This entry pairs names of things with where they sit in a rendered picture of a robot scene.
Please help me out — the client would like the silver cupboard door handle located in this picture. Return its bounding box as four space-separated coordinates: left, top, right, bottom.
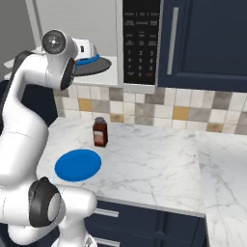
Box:
166 7 179 76

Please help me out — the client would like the brown bottle with grey cap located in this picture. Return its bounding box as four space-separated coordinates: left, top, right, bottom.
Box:
92 116 109 149

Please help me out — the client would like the grey microwave door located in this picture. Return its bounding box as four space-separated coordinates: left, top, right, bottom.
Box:
0 0 37 81

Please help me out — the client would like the small blue plate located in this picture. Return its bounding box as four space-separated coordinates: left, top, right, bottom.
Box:
75 53 101 68

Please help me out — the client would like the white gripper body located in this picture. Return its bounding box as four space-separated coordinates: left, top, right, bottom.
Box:
84 40 99 60

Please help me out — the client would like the navy cupboard door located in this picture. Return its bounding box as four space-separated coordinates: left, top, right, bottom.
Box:
157 0 247 94

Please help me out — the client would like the white microwave oven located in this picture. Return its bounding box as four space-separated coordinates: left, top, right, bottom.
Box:
25 0 162 96

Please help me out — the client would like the silver drawer handle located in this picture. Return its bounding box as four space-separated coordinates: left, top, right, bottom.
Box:
93 236 122 247
94 207 121 219

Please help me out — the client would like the navy drawer front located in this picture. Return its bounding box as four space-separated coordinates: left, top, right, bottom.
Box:
84 225 162 247
86 200 163 234

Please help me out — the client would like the large blue plate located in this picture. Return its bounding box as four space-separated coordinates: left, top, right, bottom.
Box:
54 149 103 183

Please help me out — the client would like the dark grey microwave turntable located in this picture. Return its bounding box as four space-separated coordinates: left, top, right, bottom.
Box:
72 56 113 77

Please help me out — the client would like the navy cabinet panel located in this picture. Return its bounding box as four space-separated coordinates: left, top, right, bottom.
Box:
159 210 207 247

